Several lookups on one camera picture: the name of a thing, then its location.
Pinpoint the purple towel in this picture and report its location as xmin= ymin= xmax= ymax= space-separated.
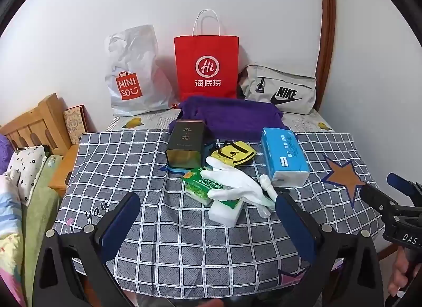
xmin=178 ymin=96 xmax=289 ymax=143

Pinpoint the white sponge block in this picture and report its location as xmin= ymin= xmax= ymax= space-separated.
xmin=209 ymin=200 xmax=244 ymax=228

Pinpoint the person's right hand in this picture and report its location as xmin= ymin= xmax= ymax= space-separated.
xmin=387 ymin=249 xmax=413 ymax=297

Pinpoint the white glove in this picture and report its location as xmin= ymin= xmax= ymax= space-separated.
xmin=199 ymin=156 xmax=277 ymax=210

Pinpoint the colourful quilt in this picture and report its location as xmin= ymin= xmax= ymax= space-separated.
xmin=0 ymin=175 xmax=27 ymax=307

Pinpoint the dark green tin box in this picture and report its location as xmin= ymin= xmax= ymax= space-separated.
xmin=165 ymin=120 xmax=207 ymax=169

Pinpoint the wooden bedside table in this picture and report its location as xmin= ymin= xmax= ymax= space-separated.
xmin=49 ymin=144 xmax=80 ymax=197

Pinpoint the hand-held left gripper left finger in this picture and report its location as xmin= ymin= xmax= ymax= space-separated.
xmin=33 ymin=191 xmax=142 ymax=307

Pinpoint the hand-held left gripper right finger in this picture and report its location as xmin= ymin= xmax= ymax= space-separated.
xmin=275 ymin=192 xmax=385 ymax=307

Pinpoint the red paper bag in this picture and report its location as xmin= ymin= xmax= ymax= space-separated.
xmin=174 ymin=10 xmax=240 ymax=102

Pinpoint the wooden headboard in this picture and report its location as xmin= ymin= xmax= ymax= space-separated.
xmin=0 ymin=93 xmax=73 ymax=156

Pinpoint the purple cloth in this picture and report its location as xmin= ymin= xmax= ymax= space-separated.
xmin=0 ymin=134 xmax=10 ymax=172

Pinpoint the yellow zip pouch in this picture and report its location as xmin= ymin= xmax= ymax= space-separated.
xmin=211 ymin=140 xmax=257 ymax=166

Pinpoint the grey waist bag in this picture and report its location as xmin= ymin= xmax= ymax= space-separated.
xmin=238 ymin=65 xmax=317 ymax=115

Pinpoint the dark green labelled packet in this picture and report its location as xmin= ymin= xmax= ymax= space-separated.
xmin=182 ymin=167 xmax=231 ymax=195

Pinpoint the green blanket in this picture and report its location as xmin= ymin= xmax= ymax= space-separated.
xmin=21 ymin=155 xmax=63 ymax=294

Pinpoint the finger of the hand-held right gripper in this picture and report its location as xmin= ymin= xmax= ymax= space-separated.
xmin=387 ymin=172 xmax=422 ymax=207
xmin=359 ymin=183 xmax=401 ymax=225

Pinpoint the wooden door frame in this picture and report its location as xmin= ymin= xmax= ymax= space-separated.
xmin=315 ymin=0 xmax=336 ymax=111

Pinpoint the white plastic shopping bag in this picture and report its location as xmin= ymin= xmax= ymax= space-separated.
xmin=105 ymin=24 xmax=177 ymax=117

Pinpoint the blue tissue pack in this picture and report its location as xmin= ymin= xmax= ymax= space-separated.
xmin=260 ymin=127 xmax=310 ymax=186

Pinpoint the grey checkered blanket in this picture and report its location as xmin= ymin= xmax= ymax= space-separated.
xmin=54 ymin=129 xmax=385 ymax=297

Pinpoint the white floral pillow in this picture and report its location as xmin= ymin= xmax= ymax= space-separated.
xmin=7 ymin=145 xmax=48 ymax=202

